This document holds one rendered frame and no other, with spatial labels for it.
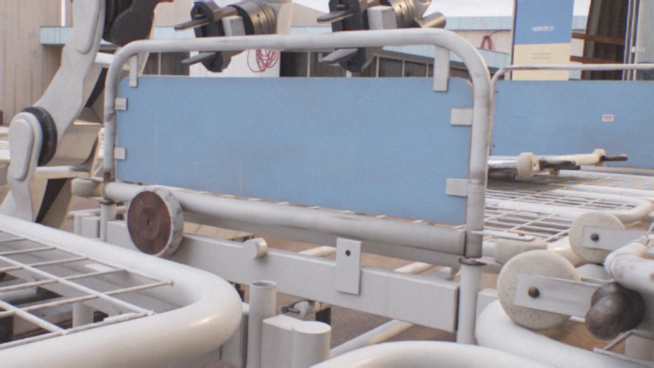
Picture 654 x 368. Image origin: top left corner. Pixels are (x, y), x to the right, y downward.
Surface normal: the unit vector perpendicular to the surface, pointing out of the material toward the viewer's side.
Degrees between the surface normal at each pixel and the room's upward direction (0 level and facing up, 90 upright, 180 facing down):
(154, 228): 90
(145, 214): 90
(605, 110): 91
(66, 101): 90
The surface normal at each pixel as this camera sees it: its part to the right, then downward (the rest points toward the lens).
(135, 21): 0.68, 0.65
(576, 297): -0.50, -0.04
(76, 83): -0.74, 0.30
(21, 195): -0.52, 0.45
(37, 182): 0.81, 0.39
